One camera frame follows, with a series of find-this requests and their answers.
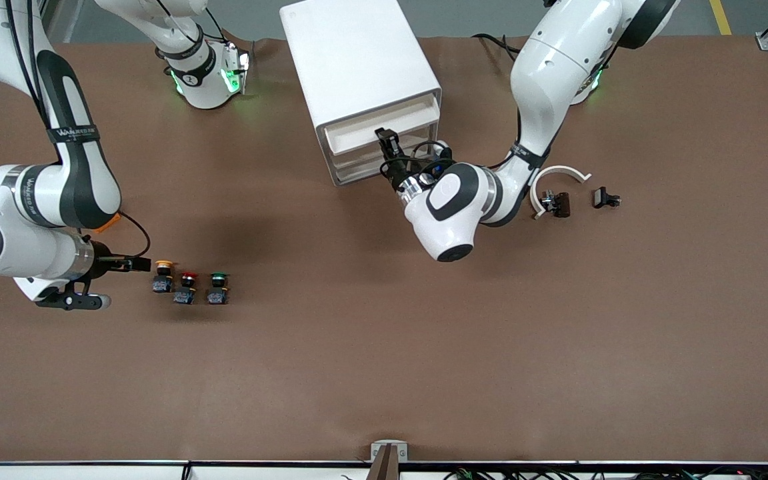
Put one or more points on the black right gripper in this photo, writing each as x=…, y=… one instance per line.
x=103, y=260

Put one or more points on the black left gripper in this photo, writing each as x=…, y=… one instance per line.
x=394, y=169

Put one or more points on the yellow push button switch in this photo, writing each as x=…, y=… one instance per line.
x=163, y=281

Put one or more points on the white plastic bin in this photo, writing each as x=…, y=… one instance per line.
x=357, y=130

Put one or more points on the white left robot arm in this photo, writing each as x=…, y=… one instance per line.
x=557, y=66

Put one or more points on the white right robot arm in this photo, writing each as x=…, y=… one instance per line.
x=77, y=173

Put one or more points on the white curved plastic clamp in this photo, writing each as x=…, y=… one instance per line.
x=560, y=170

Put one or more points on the red push button switch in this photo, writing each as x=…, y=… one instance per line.
x=185, y=290

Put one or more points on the green push button switch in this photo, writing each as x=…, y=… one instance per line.
x=218, y=290

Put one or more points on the small black switch part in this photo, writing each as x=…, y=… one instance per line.
x=602, y=197

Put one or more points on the white table edge rail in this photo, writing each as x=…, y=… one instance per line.
x=57, y=473

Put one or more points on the grey metal bracket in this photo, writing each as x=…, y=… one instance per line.
x=377, y=446

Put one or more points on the brown post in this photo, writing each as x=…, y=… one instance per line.
x=384, y=468

